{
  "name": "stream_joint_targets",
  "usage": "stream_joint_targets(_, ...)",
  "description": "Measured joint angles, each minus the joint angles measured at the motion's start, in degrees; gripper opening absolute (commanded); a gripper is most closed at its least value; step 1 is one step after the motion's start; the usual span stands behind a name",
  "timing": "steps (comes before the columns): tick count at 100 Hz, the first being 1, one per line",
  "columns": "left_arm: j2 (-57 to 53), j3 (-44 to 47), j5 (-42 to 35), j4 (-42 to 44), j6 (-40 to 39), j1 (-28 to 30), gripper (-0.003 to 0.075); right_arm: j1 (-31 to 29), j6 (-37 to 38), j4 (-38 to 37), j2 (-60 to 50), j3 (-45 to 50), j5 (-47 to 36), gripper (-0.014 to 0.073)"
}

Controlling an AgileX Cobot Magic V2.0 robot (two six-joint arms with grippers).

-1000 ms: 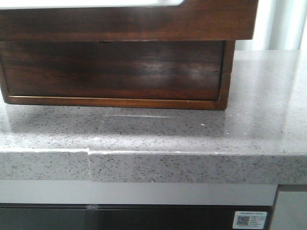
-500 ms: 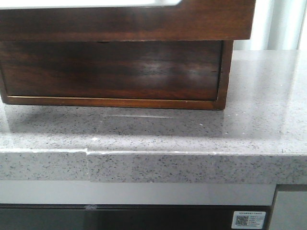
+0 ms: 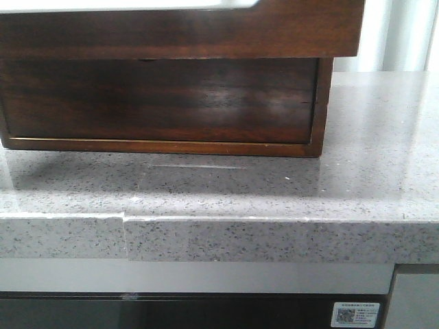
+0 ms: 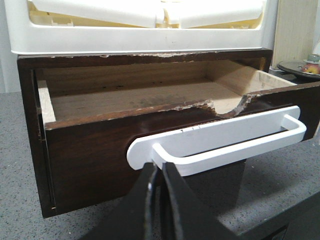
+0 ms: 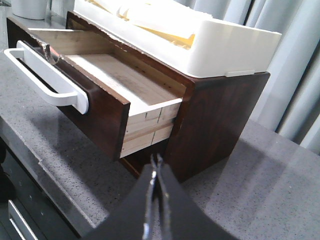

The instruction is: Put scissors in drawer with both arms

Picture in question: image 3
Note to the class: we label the dark wooden drawer cabinet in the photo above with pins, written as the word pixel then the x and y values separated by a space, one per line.
pixel 320 106

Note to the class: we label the black appliance under counter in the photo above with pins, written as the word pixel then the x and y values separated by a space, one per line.
pixel 175 310

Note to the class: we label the wooden drawer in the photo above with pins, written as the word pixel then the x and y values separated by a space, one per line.
pixel 269 29
pixel 171 103

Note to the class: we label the white QR code sticker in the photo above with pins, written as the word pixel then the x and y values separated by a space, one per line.
pixel 355 315

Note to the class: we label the grey cabinet door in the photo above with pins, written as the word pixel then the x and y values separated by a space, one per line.
pixel 414 297

